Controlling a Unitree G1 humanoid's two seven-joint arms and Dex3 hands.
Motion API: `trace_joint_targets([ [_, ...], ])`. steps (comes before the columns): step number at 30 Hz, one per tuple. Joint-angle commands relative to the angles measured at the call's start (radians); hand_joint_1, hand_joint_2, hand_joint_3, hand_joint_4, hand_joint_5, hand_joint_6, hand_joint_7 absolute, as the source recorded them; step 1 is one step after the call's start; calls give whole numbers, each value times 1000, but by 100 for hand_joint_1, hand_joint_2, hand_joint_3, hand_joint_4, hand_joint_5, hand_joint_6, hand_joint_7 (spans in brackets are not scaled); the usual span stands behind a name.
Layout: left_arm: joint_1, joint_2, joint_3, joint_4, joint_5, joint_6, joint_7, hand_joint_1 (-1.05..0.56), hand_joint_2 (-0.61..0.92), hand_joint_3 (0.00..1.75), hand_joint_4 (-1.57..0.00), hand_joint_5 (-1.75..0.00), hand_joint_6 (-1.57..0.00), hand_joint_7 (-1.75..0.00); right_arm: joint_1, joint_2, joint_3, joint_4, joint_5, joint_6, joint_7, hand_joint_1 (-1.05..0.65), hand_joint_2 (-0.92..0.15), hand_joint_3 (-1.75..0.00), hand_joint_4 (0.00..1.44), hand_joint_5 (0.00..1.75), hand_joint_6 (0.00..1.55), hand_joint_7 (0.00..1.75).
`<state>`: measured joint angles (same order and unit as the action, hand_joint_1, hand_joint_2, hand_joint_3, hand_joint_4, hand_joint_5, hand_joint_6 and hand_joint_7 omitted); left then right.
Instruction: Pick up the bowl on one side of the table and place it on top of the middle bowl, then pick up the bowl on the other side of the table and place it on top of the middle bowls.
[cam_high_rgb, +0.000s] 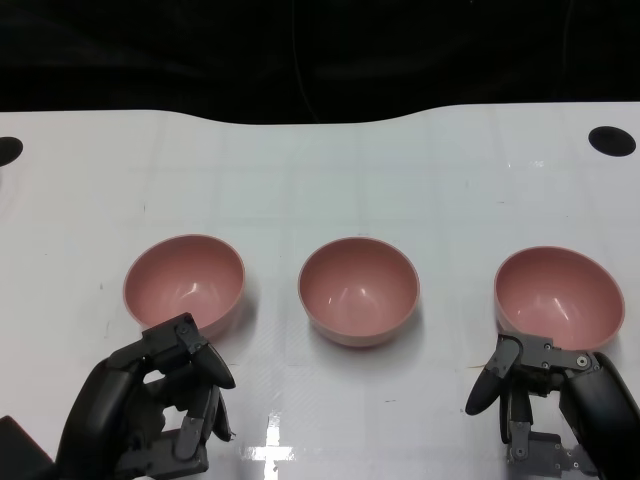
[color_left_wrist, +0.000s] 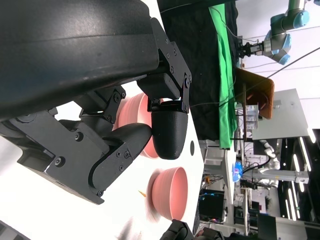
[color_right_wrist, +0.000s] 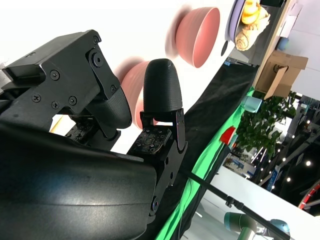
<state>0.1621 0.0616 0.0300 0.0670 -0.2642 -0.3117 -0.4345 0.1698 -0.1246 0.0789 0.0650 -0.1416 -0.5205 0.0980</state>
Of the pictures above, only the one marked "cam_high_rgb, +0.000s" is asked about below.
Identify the black backdrop cloth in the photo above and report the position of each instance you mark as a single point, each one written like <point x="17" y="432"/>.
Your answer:
<point x="200" y="50"/>

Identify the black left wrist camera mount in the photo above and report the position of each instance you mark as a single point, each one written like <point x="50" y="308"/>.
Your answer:
<point x="20" y="450"/>

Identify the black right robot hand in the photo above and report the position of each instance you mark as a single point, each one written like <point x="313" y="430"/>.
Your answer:
<point x="600" y="400"/>

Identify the pink plastic bowl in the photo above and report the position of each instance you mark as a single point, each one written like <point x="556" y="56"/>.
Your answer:
<point x="560" y="295"/>
<point x="185" y="280"/>
<point x="357" y="295"/>

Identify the black table grommet hole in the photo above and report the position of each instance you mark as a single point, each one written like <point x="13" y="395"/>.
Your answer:
<point x="9" y="151"/>
<point x="612" y="141"/>

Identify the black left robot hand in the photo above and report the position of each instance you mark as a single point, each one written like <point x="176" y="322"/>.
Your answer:
<point x="110" y="415"/>

